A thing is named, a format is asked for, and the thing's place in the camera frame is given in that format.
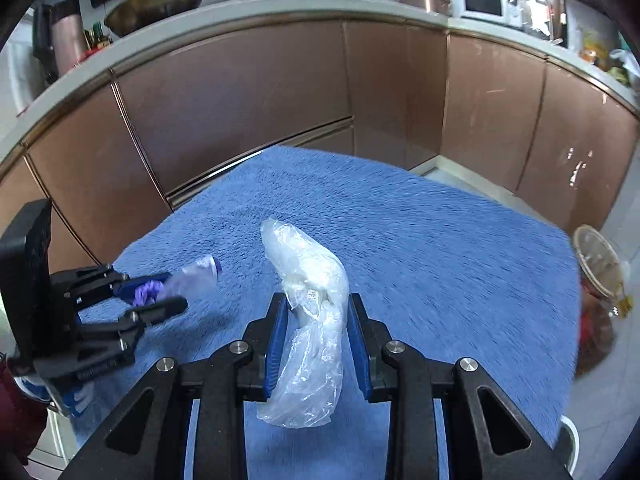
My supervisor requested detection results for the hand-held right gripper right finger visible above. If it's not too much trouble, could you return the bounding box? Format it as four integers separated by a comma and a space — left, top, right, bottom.
348, 292, 576, 480

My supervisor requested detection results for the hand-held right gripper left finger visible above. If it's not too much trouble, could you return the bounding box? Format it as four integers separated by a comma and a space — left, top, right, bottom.
57, 292, 292, 480

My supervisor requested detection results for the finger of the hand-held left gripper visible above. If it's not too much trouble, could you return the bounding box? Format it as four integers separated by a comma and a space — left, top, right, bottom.
117, 296, 189, 328
107, 269, 174, 302

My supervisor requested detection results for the clear plastic bag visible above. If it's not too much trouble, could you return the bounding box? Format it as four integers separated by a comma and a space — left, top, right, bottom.
257, 217, 351, 429

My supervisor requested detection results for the small purple wrapper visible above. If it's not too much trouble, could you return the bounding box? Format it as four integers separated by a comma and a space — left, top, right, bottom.
134, 255, 222, 307

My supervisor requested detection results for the white waste bin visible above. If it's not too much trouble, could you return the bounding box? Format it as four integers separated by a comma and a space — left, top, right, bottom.
550, 414, 582, 467

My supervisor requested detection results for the person's left forearm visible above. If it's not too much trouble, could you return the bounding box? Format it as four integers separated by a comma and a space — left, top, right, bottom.
0, 359, 49, 467

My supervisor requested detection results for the person's left hand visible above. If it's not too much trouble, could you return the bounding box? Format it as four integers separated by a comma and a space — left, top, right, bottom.
12, 372, 96, 418

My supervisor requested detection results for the blue fluffy mat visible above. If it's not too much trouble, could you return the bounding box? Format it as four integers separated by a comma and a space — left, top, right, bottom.
72, 145, 587, 480

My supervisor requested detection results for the brown kitchen base cabinet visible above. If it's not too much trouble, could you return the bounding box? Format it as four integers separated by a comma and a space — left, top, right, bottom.
0, 12, 640, 281

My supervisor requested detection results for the amber cooking oil jug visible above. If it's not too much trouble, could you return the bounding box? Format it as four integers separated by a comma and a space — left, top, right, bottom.
571, 224, 635, 380

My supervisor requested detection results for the copper thermos flask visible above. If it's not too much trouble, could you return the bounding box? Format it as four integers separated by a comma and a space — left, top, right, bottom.
50, 0, 90, 77

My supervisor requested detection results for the copper storage box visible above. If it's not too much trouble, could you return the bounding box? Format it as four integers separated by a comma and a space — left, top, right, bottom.
396, 0, 454, 17

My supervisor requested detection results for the white microwave oven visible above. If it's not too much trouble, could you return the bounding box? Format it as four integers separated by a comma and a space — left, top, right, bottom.
459, 0, 509, 23

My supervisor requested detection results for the clear kitchen jug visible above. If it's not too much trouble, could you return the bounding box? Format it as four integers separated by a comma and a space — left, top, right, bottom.
507, 0, 569, 44

